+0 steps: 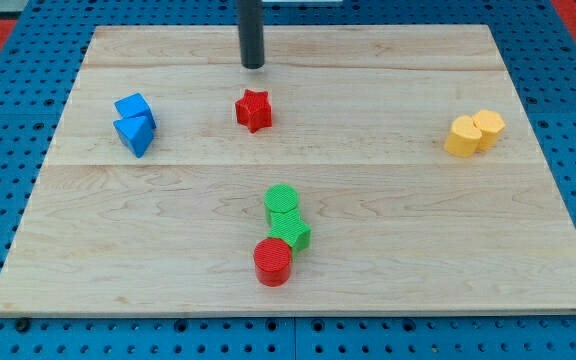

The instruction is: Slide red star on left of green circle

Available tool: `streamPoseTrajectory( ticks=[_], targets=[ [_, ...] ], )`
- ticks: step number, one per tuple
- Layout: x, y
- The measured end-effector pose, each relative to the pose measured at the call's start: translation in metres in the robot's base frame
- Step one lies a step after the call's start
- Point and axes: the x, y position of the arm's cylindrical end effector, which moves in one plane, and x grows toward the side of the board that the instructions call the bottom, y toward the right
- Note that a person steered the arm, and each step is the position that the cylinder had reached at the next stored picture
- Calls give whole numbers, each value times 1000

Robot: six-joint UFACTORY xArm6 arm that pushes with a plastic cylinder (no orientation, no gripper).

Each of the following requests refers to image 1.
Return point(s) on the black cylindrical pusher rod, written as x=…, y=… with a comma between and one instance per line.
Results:
x=251, y=36

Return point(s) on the green star block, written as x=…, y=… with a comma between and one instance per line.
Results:
x=291, y=228

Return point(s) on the blue triangle block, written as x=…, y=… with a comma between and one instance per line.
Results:
x=135, y=133

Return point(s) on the yellow heart block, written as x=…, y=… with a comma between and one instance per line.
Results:
x=463, y=137

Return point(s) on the blue cube block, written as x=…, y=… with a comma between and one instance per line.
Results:
x=135, y=105

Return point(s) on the red circle block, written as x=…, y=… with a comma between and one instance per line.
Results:
x=272, y=259

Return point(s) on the yellow hexagon block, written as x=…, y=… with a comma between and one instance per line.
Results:
x=491, y=125

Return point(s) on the green circle block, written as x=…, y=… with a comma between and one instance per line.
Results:
x=280, y=198

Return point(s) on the red star block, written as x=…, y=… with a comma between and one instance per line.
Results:
x=254, y=110

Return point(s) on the wooden board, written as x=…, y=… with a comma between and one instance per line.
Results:
x=364, y=171

